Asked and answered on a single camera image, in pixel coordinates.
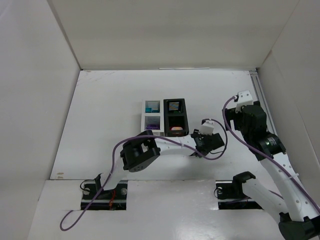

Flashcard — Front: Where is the red flower lego piece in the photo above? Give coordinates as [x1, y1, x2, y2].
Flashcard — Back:
[170, 126, 184, 131]

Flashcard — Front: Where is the purple lego brick upside-down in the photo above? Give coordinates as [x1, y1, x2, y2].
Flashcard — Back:
[145, 123, 161, 130]

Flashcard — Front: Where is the cyan long lego brick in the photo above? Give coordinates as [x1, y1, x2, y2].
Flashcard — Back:
[145, 107, 153, 113]

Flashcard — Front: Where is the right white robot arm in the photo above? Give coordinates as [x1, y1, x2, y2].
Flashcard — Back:
[222, 96, 320, 240]

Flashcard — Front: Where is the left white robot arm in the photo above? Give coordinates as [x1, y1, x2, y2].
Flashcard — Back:
[94, 129, 227, 193]

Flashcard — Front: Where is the black two-bin container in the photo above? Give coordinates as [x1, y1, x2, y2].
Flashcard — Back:
[163, 98, 189, 137]

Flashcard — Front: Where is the white two-bin container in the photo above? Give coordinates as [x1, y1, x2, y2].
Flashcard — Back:
[140, 100, 165, 137]

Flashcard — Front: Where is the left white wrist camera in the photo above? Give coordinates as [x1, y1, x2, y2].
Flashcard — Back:
[199, 118, 215, 136]

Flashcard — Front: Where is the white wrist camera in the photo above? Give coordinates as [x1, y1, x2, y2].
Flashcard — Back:
[234, 90, 254, 113]
[199, 118, 215, 136]

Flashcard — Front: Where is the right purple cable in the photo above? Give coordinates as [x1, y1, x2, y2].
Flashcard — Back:
[221, 95, 320, 213]

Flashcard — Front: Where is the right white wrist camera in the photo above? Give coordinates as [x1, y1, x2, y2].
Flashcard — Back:
[234, 90, 254, 113]

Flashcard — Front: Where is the aluminium rail right side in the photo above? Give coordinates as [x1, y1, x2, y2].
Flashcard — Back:
[249, 70, 277, 135]

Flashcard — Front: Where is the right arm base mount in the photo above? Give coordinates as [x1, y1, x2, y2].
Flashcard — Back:
[213, 180, 262, 210]

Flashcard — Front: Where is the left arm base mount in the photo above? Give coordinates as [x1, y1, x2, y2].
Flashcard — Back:
[79, 179, 128, 211]

